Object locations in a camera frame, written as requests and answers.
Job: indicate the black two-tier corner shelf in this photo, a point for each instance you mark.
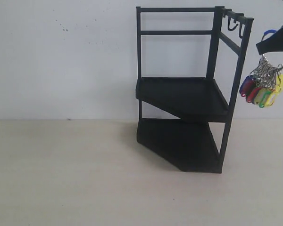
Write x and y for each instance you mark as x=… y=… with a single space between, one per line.
x=187 y=120

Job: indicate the bunch of colourful key tags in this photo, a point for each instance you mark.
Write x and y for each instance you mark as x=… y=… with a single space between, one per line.
x=262 y=86

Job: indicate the black metal hook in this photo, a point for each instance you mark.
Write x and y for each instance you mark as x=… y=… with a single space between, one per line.
x=241 y=30
x=231 y=25

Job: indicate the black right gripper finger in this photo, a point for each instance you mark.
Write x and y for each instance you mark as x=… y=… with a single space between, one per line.
x=272 y=44

